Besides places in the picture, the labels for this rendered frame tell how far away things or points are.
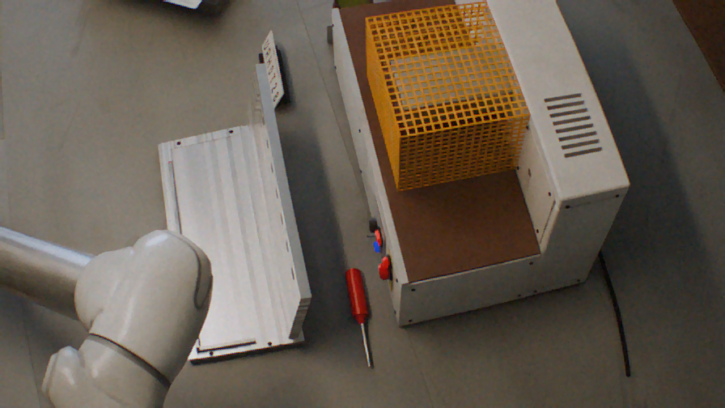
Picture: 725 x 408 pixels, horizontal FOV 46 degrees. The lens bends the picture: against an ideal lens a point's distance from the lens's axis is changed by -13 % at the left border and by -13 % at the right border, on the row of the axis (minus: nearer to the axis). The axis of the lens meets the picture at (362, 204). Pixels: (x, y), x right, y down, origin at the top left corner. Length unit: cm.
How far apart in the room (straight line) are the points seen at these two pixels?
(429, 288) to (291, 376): 29
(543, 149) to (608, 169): 11
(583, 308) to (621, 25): 67
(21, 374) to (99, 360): 60
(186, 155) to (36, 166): 34
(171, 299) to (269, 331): 48
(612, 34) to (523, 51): 58
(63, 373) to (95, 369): 5
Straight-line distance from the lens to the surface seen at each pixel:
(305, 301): 149
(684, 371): 174
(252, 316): 168
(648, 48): 206
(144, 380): 119
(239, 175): 179
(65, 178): 190
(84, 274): 129
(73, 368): 120
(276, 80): 186
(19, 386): 177
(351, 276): 168
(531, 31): 153
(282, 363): 166
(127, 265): 125
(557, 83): 148
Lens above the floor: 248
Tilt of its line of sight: 63 degrees down
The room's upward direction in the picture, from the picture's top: 2 degrees counter-clockwise
